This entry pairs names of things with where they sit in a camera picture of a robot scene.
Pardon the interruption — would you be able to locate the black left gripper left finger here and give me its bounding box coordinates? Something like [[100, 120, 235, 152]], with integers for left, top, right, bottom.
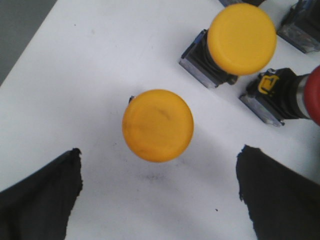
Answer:
[[0, 148, 83, 240]]

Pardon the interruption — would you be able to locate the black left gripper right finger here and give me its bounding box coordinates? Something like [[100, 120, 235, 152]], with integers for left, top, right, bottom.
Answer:
[[235, 145, 320, 240]]

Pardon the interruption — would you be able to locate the yellow mushroom push button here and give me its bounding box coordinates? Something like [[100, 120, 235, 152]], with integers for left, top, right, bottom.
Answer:
[[122, 89, 194, 163]]

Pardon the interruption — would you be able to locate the grey button contact block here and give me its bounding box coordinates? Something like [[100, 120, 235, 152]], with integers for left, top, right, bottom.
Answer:
[[277, 0, 320, 54]]

